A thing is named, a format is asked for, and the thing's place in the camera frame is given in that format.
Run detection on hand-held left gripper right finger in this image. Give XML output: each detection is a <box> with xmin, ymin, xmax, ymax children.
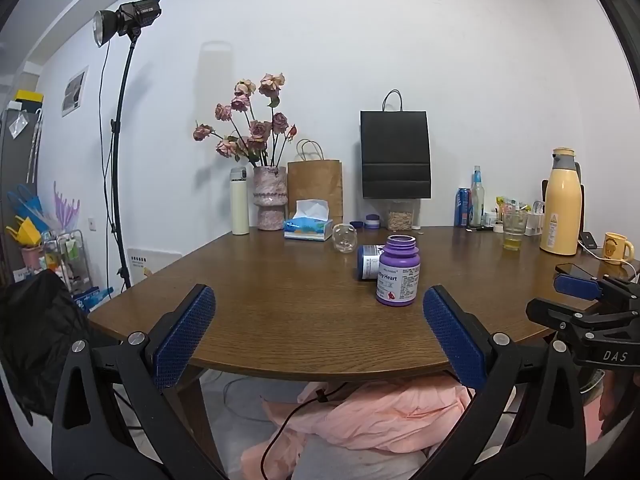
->
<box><xmin>414</xmin><ymin>285</ymin><xmax>589</xmax><ymax>480</ymax></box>

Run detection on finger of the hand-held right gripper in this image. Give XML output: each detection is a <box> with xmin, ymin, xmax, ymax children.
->
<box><xmin>526</xmin><ymin>297</ymin><xmax>640</xmax><ymax>342</ymax></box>
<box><xmin>553</xmin><ymin>273</ymin><xmax>640</xmax><ymax>306</ymax></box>

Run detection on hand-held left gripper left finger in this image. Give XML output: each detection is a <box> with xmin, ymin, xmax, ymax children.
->
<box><xmin>50</xmin><ymin>284</ymin><xmax>227</xmax><ymax>480</ymax></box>

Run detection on clear glass cup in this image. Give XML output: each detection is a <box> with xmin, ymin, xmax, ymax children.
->
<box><xmin>332</xmin><ymin>223</ymin><xmax>358</xmax><ymax>254</ymax></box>

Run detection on person's right hand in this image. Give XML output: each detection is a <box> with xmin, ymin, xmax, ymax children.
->
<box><xmin>600</xmin><ymin>367</ymin><xmax>640</xmax><ymax>437</ymax></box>

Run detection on black smartphone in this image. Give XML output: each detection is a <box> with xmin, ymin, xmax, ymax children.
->
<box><xmin>555</xmin><ymin>262</ymin><xmax>597</xmax><ymax>277</ymax></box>

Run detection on yellow mug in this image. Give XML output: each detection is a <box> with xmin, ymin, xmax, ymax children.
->
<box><xmin>601</xmin><ymin>232</ymin><xmax>635</xmax><ymax>265</ymax></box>

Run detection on wooden table leg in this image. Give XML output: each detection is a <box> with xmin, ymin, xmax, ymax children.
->
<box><xmin>164</xmin><ymin>366</ymin><xmax>227</xmax><ymax>477</ymax></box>

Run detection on cream thermos jug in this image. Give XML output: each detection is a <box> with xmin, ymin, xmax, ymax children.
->
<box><xmin>539</xmin><ymin>148</ymin><xmax>586</xmax><ymax>256</ymax></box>

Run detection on white desk organiser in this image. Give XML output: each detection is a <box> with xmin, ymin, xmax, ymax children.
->
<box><xmin>525</xmin><ymin>201</ymin><xmax>546</xmax><ymax>236</ymax></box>

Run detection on drinking glass with yellow liquid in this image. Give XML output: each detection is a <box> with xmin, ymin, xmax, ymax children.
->
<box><xmin>502</xmin><ymin>210</ymin><xmax>527</xmax><ymax>251</ymax></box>

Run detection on purple pill bottle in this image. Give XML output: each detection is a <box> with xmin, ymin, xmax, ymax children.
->
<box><xmin>376</xmin><ymin>234</ymin><xmax>421</xmax><ymax>308</ymax></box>

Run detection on colourful small packets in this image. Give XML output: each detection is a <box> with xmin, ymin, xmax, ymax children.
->
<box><xmin>495</xmin><ymin>196</ymin><xmax>531</xmax><ymax>217</ymax></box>

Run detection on pink cloth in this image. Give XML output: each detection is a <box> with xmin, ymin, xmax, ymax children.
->
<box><xmin>240</xmin><ymin>374</ymin><xmax>477</xmax><ymax>480</ymax></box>

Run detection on purple bottle with white label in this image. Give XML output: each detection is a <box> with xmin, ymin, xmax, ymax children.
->
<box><xmin>356</xmin><ymin>244</ymin><xmax>387</xmax><ymax>281</ymax></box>

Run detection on clear glass bottle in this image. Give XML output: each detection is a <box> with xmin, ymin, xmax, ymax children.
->
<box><xmin>470</xmin><ymin>165</ymin><xmax>486</xmax><ymax>228</ymax></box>

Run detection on blue drink can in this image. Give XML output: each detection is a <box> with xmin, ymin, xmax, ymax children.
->
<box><xmin>454</xmin><ymin>187</ymin><xmax>473</xmax><ymax>227</ymax></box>

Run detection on clear plastic snack container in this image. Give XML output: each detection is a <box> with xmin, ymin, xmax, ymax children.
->
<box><xmin>385</xmin><ymin>199</ymin><xmax>417</xmax><ymax>231</ymax></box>

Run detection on black cloth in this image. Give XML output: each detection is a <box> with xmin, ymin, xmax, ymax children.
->
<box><xmin>0</xmin><ymin>269</ymin><xmax>103</xmax><ymax>427</ymax></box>

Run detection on white thermos bottle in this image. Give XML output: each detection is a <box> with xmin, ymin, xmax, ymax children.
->
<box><xmin>230</xmin><ymin>166</ymin><xmax>250</xmax><ymax>236</ymax></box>

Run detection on pink speckled vase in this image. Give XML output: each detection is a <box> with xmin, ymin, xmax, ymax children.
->
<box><xmin>252</xmin><ymin>165</ymin><xmax>288</xmax><ymax>232</ymax></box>

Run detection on blue tissue box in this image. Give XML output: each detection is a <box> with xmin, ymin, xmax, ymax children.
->
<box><xmin>283</xmin><ymin>199</ymin><xmax>334</xmax><ymax>242</ymax></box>

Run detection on purple hangers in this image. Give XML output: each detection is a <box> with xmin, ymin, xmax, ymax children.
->
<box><xmin>52</xmin><ymin>181</ymin><xmax>81</xmax><ymax>232</ymax></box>

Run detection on black paper bag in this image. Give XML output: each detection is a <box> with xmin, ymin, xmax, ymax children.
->
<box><xmin>360</xmin><ymin>89</ymin><xmax>432</xmax><ymax>200</ymax></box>

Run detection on brown paper bag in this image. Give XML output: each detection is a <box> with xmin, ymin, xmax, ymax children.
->
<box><xmin>287</xmin><ymin>139</ymin><xmax>344</xmax><ymax>229</ymax></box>

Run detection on dried pink roses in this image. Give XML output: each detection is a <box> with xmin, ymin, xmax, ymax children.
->
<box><xmin>193</xmin><ymin>72</ymin><xmax>299</xmax><ymax>169</ymax></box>

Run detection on yellow box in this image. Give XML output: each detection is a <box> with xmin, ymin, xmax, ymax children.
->
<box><xmin>13</xmin><ymin>89</ymin><xmax>45</xmax><ymax>109</ymax></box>

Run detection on black studio light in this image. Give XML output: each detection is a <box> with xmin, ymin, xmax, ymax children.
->
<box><xmin>92</xmin><ymin>0</ymin><xmax>165</xmax><ymax>49</ymax></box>

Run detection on white cable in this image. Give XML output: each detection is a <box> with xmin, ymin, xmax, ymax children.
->
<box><xmin>577</xmin><ymin>240</ymin><xmax>640</xmax><ymax>282</ymax></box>

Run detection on black cable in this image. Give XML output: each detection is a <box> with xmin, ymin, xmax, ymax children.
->
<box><xmin>259</xmin><ymin>382</ymin><xmax>352</xmax><ymax>480</ymax></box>

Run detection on wire storage rack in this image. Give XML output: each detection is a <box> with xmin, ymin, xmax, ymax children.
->
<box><xmin>42</xmin><ymin>229</ymin><xmax>94</xmax><ymax>297</ymax></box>

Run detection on dark door frame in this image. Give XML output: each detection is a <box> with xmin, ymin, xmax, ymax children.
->
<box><xmin>592</xmin><ymin>0</ymin><xmax>640</xmax><ymax>153</ymax></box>

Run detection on wall poster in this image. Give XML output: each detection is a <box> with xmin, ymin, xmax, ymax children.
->
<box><xmin>61</xmin><ymin>65</ymin><xmax>90</xmax><ymax>118</ymax></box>

